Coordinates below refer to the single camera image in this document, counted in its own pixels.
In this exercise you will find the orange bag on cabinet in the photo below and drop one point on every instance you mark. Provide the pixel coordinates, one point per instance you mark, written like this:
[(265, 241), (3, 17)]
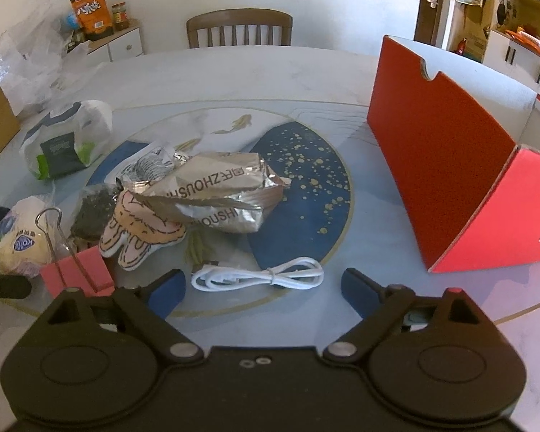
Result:
[(528, 38)]

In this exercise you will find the white side cabinet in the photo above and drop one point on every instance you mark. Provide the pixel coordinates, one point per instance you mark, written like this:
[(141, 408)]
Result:
[(121, 45)]

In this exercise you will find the clear packet of dark tea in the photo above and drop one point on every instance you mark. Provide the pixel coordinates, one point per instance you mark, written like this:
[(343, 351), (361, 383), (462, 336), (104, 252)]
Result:
[(92, 211)]

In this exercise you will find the red binder clip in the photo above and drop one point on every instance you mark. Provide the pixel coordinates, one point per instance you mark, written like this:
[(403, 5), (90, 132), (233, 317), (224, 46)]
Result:
[(99, 265)]

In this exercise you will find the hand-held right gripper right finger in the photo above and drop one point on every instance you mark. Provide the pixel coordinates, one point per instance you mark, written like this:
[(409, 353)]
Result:
[(360, 293)]

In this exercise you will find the white marble patterned desktop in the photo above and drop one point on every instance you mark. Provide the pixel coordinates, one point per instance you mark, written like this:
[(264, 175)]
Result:
[(297, 99)]

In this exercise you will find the white green plastic bag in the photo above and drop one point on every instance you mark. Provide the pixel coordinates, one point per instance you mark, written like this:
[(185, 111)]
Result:
[(72, 121)]

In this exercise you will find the brown wooden door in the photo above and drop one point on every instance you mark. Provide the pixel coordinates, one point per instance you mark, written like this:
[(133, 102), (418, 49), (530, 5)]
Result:
[(425, 22)]

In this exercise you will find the packaged yellow bread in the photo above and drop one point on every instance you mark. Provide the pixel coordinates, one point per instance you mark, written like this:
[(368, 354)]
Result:
[(18, 247)]

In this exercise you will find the silver foil snack bag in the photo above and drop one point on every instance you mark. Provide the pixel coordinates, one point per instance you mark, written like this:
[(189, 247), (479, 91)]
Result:
[(216, 180)]

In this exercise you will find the pink white plush toy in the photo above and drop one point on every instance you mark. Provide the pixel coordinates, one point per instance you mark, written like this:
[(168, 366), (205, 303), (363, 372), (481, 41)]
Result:
[(135, 234)]

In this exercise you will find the wooden chair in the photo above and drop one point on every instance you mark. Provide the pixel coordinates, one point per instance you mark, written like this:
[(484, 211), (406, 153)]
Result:
[(238, 15)]

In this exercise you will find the clear plastic bags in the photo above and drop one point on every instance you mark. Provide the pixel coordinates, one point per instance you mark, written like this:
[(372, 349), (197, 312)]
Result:
[(31, 63)]

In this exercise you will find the orange snack bag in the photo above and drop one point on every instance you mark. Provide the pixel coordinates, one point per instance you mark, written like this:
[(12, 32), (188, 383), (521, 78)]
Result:
[(92, 11)]

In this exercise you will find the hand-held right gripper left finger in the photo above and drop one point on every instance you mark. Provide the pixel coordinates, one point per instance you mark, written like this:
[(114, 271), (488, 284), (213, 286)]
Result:
[(168, 294)]

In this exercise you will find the red bottle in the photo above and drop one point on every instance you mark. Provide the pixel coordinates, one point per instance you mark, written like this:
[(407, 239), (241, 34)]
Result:
[(462, 47)]

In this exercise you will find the stacked cardboard boxes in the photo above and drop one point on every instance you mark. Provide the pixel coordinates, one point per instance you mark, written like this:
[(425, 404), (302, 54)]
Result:
[(478, 47)]

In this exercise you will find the glass jar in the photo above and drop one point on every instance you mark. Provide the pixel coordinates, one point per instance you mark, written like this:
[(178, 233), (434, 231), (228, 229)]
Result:
[(120, 18)]

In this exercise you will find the red cardboard box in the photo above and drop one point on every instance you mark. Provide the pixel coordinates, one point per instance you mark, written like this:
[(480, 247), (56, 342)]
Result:
[(432, 144)]

